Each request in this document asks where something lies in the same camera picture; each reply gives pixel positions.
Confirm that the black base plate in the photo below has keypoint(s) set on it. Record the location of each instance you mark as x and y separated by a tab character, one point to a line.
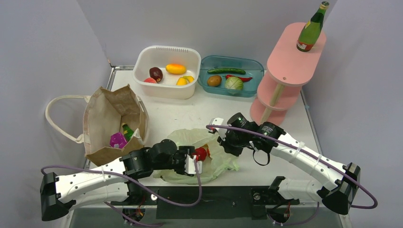
218	202

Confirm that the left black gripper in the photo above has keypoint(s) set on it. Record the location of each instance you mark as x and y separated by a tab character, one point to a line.
187	151

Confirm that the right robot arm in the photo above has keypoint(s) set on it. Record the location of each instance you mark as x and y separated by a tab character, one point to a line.
333	183

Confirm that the yellow orange mango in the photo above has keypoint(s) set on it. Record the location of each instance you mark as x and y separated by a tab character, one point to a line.
176	69

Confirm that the yellow banana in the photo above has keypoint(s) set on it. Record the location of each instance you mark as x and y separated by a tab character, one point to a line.
206	146

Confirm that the green cucumber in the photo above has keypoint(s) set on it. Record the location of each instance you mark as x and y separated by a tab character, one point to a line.
226	70

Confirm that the purple snack packet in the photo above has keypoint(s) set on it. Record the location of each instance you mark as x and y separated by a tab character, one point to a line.
117	140

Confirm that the brown potato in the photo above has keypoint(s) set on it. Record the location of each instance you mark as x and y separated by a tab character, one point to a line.
214	81

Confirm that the dark red fruit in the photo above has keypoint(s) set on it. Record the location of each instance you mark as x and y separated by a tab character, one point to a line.
156	73

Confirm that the green glass bottle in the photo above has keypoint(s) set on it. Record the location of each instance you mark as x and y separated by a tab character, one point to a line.
312	29

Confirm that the small green bottle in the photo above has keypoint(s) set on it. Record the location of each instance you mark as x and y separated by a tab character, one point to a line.
127	132

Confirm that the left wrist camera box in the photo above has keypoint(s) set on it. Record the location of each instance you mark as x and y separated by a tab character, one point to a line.
192	165

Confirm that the pink peach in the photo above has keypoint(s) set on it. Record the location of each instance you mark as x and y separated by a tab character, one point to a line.
150	80

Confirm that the red chili pepper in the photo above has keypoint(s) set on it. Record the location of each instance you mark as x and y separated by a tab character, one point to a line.
243	79

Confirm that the white plastic basin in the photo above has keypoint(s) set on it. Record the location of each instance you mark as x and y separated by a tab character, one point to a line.
167	72

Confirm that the brown paper tote bag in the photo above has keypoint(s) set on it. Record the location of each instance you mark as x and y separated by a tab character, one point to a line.
104	115

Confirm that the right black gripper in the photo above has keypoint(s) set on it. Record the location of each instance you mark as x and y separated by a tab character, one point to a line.
226	143

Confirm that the teal plastic tray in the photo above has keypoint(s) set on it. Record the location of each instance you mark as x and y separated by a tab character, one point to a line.
253	69

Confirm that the pink three-tier shelf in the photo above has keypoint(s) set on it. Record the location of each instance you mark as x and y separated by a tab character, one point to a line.
288	69

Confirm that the red tomato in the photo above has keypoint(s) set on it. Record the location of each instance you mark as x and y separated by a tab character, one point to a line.
201	154

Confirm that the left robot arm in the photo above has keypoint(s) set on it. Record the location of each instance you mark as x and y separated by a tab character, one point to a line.
117	180

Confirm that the aluminium table rail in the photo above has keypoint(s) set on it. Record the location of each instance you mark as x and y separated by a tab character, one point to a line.
113	72

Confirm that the green plastic grocery bag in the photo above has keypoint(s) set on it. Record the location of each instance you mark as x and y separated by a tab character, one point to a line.
215	164

